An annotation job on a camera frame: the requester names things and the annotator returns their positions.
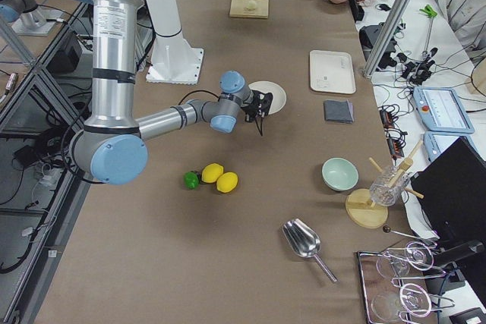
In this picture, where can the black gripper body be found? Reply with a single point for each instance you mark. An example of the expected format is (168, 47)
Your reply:
(254, 110)

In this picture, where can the cream round plate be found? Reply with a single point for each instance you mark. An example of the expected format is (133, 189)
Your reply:
(272, 91)

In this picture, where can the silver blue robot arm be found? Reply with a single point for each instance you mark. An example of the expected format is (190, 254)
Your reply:
(27, 17)
(112, 143)

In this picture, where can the cream rabbit tray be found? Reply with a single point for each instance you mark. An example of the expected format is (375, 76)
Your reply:
(331, 72)

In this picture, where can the grey folded cloth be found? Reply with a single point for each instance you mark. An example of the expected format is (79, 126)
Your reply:
(338, 111)

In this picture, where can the yellow lemon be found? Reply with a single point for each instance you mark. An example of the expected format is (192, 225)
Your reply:
(211, 173)
(227, 182)

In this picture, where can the bamboo cutting board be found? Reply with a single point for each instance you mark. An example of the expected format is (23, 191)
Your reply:
(257, 9)

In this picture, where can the green lime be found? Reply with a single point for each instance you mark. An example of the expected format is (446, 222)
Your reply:
(191, 180)

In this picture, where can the mint green bowl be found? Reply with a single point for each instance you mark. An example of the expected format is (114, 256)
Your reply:
(339, 174)

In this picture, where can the wooden cup stand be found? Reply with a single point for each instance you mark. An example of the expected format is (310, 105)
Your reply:
(363, 211)

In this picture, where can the steel scoop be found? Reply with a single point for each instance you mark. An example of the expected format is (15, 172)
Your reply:
(306, 243)

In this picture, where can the clear glass cup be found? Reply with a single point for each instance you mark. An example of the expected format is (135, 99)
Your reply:
(388, 187)

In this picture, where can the blue teach pendant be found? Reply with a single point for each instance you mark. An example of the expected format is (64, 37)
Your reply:
(440, 110)
(436, 143)

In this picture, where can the black monitor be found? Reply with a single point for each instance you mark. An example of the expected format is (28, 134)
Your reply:
(453, 186)

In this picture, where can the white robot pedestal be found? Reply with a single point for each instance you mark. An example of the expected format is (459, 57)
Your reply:
(173, 60)

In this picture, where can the aluminium frame post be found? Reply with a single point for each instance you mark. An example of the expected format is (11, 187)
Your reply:
(384, 37)

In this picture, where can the wire glass rack tray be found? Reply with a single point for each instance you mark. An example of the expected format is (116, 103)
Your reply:
(393, 284)

